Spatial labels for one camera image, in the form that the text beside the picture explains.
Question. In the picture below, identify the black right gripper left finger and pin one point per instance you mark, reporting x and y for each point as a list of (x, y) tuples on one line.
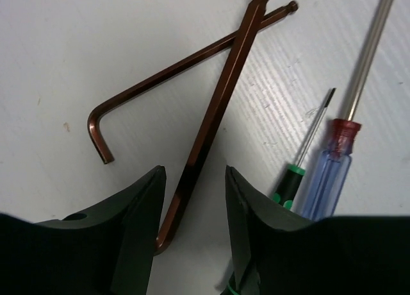
[(107, 248)]

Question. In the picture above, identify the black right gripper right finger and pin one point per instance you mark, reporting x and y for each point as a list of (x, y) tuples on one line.
[(276, 251)]

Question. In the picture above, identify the dark screwdriver bit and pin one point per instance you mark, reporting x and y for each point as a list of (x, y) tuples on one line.
[(289, 184)]

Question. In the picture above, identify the small dark hex key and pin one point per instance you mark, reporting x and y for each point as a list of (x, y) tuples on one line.
[(98, 112)]

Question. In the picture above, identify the medium dark hex key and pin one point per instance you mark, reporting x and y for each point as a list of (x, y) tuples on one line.
[(211, 121)]

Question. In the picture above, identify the blue handled screwdriver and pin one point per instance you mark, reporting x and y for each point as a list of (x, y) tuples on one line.
[(334, 162)]

